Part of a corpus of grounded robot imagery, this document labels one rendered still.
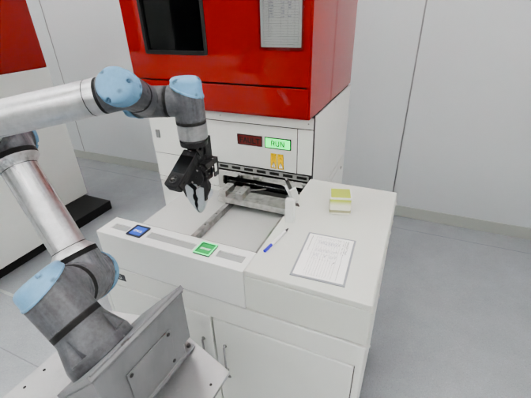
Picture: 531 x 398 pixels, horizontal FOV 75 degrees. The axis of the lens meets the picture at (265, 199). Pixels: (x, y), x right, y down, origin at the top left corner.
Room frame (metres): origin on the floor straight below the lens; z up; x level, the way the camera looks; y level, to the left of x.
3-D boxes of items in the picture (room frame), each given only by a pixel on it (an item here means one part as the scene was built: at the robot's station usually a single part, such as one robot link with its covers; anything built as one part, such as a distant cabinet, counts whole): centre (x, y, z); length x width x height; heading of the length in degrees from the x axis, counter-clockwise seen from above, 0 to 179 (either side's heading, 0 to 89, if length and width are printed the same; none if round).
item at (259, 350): (1.07, 0.06, 0.41); 0.97 x 0.64 x 0.82; 66
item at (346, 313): (0.95, -0.22, 0.89); 0.62 x 0.35 x 0.14; 156
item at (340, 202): (1.04, -0.26, 1.00); 0.07 x 0.07 x 0.07; 80
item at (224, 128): (1.48, 0.17, 1.02); 0.82 x 0.03 x 0.40; 66
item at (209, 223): (1.19, 0.22, 0.84); 0.50 x 0.02 x 0.03; 156
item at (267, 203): (1.29, 0.03, 0.87); 0.36 x 0.08 x 0.03; 66
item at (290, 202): (0.99, -0.09, 1.03); 0.06 x 0.04 x 0.13; 156
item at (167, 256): (0.89, 0.30, 0.89); 0.55 x 0.09 x 0.14; 66
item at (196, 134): (0.85, 0.18, 1.33); 0.08 x 0.08 x 0.05
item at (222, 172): (1.39, 0.02, 0.89); 0.44 x 0.02 x 0.10; 66
